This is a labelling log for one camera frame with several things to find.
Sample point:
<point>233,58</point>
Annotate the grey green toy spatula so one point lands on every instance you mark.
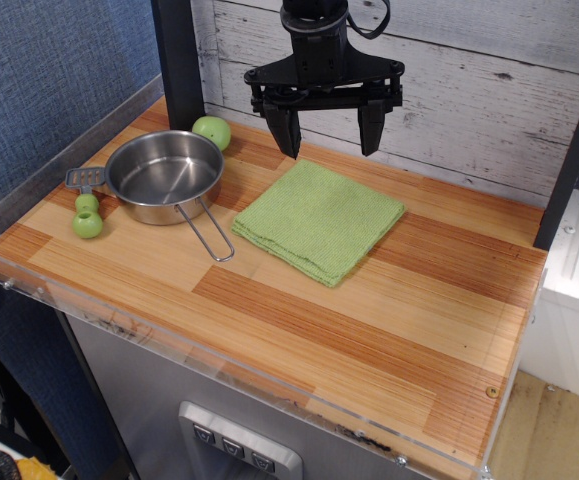
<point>87,222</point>

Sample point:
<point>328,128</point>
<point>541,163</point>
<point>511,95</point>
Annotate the silver dispenser button panel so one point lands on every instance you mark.
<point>219,448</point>

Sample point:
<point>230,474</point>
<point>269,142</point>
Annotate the black right frame post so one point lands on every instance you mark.
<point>560,196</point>

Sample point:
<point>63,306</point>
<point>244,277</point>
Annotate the white metal cabinet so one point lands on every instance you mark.
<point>550,349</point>

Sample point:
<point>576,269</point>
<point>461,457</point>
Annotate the black frame post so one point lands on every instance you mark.
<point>179,62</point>
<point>560,196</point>

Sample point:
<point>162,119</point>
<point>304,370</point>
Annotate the green toy apple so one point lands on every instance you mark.
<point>215,129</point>

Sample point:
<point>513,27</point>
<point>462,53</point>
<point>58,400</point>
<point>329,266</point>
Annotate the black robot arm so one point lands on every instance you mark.
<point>325,72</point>

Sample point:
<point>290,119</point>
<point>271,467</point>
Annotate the clear acrylic table guard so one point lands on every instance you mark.
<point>408,457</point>

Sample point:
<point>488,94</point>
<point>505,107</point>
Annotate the black left frame post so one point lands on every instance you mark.
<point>179,62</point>

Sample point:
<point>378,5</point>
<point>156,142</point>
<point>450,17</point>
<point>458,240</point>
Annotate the green cloth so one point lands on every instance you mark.
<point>318,221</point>

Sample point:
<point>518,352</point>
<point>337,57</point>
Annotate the stainless steel pot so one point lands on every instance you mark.
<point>169,177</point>

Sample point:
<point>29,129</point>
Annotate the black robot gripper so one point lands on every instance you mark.
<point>324,72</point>

